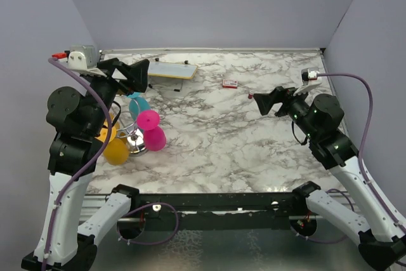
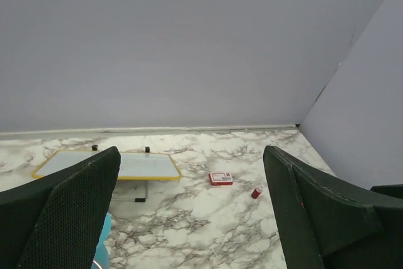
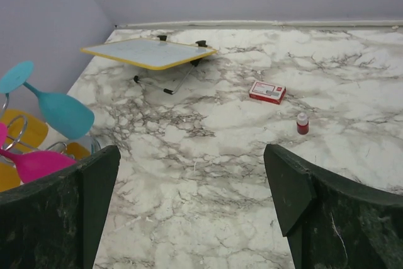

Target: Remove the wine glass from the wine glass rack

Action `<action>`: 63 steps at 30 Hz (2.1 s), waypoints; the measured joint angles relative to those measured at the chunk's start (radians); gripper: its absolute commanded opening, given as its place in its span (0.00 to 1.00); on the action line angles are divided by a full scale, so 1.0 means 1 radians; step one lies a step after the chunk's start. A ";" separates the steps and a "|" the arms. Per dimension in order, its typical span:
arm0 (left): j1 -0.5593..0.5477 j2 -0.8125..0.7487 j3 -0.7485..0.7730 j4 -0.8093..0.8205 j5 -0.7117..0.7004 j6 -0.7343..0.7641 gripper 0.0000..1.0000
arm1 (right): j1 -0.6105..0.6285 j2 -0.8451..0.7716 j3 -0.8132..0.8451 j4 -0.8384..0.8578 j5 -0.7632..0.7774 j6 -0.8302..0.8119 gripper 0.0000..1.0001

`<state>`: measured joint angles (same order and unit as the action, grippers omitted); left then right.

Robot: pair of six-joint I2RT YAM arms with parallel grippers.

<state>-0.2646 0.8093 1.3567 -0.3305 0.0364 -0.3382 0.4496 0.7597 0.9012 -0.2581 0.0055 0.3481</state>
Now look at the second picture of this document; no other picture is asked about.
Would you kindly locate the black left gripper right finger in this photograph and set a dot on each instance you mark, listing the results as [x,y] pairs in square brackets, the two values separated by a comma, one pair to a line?
[325,222]

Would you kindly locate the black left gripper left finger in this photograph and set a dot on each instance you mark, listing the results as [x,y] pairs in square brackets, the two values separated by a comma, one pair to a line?
[56,221]

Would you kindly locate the blue plastic wine glass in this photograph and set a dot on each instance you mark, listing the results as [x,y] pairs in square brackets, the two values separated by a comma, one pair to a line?
[101,258]

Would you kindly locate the small red bottle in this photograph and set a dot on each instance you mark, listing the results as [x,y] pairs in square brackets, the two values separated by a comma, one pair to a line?
[256,192]

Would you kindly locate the yellow framed whiteboard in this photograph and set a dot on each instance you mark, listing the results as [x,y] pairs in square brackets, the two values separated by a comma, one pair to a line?
[135,166]

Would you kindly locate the red card box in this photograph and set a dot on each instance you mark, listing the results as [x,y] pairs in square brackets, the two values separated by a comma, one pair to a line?
[220,178]

